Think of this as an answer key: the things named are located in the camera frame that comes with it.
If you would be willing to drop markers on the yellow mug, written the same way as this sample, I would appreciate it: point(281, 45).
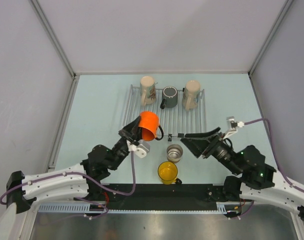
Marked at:
point(168, 173)

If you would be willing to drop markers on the beige decorated mug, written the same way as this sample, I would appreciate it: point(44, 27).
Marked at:
point(147, 91)

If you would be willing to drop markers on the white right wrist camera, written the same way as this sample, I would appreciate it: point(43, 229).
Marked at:
point(232, 127)

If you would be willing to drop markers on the orange mug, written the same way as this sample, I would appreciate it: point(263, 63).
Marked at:
point(150, 126)

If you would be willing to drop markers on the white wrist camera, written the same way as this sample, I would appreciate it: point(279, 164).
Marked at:
point(232, 127)
point(140, 148)

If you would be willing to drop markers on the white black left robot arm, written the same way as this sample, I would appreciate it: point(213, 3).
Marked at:
point(80, 181)

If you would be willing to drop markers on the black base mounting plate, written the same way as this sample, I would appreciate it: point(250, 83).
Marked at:
point(161, 197)

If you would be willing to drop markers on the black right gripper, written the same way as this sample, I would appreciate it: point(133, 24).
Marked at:
point(196, 146)

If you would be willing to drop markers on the dark green mug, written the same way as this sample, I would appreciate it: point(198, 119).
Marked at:
point(169, 97)

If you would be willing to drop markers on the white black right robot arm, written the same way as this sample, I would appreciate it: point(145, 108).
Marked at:
point(251, 178)

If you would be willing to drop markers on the beige plain mug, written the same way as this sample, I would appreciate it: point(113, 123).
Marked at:
point(191, 94)

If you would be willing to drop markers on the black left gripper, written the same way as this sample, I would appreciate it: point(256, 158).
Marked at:
point(132, 131)

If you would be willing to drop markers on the silver wire dish rack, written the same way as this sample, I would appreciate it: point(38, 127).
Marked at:
point(176, 121)

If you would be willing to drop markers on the white slotted cable duct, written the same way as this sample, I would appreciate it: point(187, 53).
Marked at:
point(87, 208)

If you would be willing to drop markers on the stainless steel cup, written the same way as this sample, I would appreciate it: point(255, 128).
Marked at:
point(174, 153)

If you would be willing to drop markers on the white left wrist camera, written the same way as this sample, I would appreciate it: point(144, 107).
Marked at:
point(140, 148)

